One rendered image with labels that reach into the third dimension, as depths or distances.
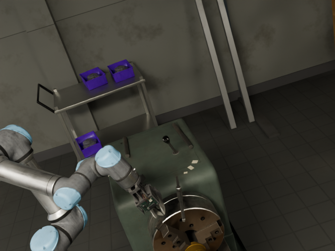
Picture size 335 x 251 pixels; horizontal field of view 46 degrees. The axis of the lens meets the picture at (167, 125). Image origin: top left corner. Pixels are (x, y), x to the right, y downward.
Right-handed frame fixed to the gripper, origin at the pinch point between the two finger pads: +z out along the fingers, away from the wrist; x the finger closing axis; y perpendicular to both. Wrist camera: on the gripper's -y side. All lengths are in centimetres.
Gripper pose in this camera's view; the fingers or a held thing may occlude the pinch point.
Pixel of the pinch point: (161, 211)
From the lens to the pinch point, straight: 152.4
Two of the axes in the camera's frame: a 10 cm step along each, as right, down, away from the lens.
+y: 2.3, 4.2, -8.8
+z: 5.5, 6.9, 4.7
